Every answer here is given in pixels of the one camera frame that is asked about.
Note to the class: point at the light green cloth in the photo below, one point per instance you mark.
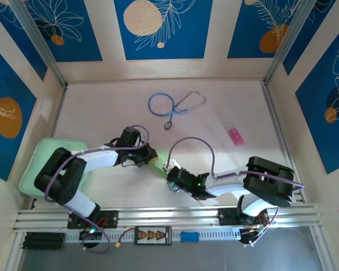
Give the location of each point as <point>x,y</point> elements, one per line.
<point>159,169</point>

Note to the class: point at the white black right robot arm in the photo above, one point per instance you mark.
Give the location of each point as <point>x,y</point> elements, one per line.
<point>226,185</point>

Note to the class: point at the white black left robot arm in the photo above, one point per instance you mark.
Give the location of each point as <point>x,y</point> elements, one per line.
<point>101,158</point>

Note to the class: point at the blue bone-shaped clip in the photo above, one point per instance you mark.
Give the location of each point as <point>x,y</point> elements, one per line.
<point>190,236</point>

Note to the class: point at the blue stethoscope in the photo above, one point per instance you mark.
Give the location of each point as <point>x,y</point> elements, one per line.
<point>180,110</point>

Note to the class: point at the pink clear plastic case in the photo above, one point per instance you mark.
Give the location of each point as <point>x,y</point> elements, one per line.
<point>236,138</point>

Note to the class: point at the black power distribution board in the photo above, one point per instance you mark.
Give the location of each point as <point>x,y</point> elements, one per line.
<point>152,235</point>

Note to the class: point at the circuit board with green light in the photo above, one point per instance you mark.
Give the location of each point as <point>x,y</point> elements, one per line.
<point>87,234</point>

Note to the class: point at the mint green zip pouch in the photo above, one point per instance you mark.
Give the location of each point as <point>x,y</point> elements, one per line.
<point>26,180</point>

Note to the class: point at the black ribbed block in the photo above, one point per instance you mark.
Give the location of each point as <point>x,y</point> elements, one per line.
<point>43,241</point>

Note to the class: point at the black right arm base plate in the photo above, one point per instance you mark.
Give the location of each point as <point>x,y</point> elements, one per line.
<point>224,217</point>

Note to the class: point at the aluminium mounting rail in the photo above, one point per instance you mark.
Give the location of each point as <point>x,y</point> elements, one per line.
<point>164,215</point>

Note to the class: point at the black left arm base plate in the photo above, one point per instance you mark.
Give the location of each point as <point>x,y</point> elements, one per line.
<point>110,218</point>

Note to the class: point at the aluminium table side rail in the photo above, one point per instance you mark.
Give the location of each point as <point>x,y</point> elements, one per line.
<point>58,113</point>
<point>282,141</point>

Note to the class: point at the aluminium frame post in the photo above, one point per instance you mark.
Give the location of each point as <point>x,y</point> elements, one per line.
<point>290,39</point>
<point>38,39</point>

